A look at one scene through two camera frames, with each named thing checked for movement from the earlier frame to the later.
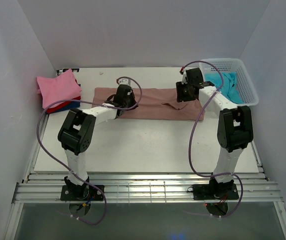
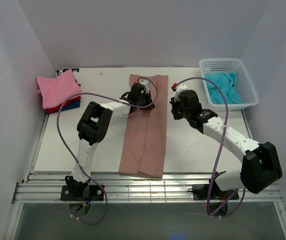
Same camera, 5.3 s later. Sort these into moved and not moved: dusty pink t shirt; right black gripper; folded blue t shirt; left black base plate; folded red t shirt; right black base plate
Moved: right black gripper; dusty pink t shirt
Not moved: folded red t shirt; left black base plate; folded blue t shirt; right black base plate
